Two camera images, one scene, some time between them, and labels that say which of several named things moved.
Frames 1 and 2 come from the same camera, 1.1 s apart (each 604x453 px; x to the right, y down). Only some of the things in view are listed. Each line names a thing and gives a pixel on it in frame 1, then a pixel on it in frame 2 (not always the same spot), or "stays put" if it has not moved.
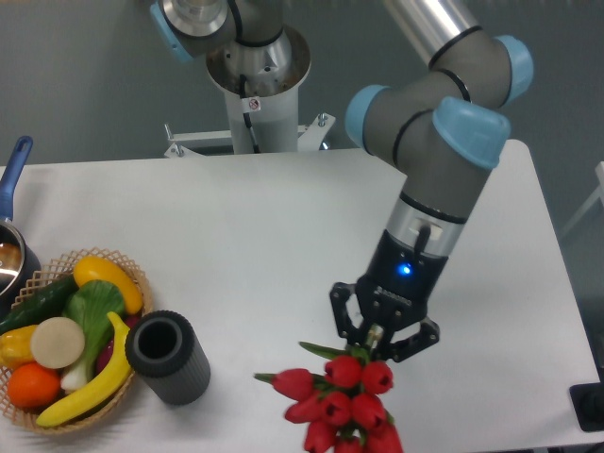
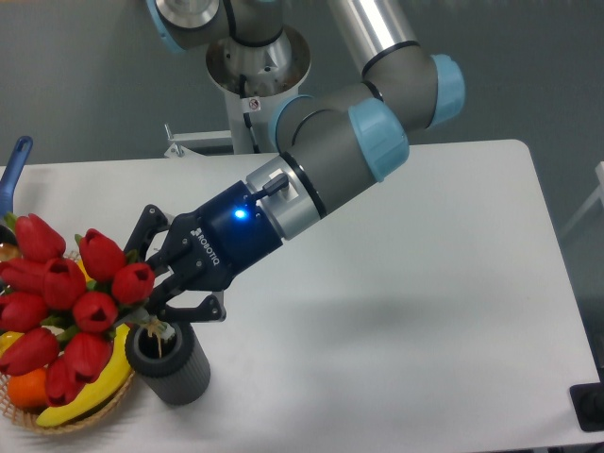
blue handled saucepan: x=19 y=261 stays put
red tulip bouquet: x=344 y=410 to x=58 y=312
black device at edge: x=588 y=403 stays put
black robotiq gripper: x=393 y=291 to x=206 y=246
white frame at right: x=598 y=192 stays put
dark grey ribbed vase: x=163 y=347 stays put
